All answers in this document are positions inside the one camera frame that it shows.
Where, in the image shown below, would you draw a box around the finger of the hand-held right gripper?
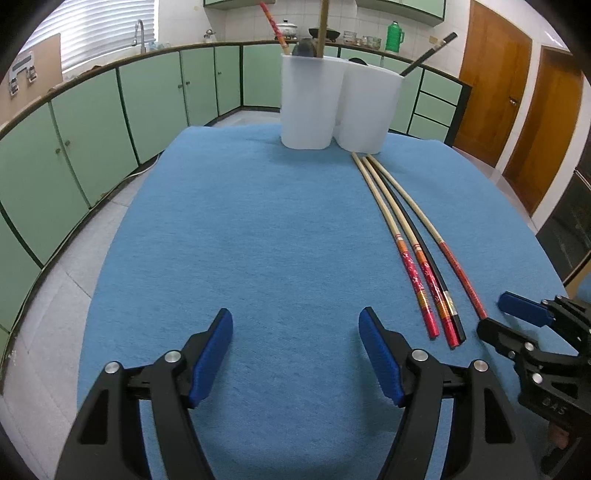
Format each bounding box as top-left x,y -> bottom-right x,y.
477,318 -> 541,365
498,292 -> 555,324

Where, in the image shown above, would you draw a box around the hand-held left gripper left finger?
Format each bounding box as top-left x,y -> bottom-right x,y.
54,308 -> 234,480

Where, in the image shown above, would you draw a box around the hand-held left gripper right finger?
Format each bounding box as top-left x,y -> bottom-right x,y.
359,306 -> 539,480

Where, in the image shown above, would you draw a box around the bundle of chopsticks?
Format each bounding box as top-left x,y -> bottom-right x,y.
351,151 -> 489,348

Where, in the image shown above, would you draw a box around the white plastic utensil holder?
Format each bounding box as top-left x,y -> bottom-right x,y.
281,53 -> 403,154

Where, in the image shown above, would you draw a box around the black chopstick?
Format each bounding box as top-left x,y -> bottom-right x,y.
399,32 -> 458,77

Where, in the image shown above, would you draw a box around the plain bamboo chopstick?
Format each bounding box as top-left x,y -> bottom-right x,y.
318,0 -> 329,58

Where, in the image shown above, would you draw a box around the red patterned chopstick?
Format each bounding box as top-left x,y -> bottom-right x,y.
259,2 -> 291,57

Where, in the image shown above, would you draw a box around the black glass cabinet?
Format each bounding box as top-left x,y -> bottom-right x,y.
536,168 -> 591,287

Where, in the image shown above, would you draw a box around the blue table mat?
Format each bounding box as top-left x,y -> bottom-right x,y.
76,124 -> 571,480

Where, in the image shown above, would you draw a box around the brown wooden door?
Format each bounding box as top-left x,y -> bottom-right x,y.
455,0 -> 533,167
503,46 -> 585,215

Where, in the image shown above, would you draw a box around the green base cabinets with counter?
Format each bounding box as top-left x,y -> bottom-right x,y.
0,39 -> 472,370

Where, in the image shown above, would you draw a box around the green thermos flask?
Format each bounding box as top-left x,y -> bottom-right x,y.
385,21 -> 404,52

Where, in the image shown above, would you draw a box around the brown cardboard board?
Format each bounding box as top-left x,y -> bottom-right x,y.
0,33 -> 62,130

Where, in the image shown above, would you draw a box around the white device on board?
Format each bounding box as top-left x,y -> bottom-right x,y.
8,52 -> 37,97

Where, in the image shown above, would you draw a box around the white window blind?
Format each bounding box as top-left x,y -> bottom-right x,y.
60,0 -> 155,75

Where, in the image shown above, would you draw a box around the white floor cable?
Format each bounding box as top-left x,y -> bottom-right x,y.
117,157 -> 162,185

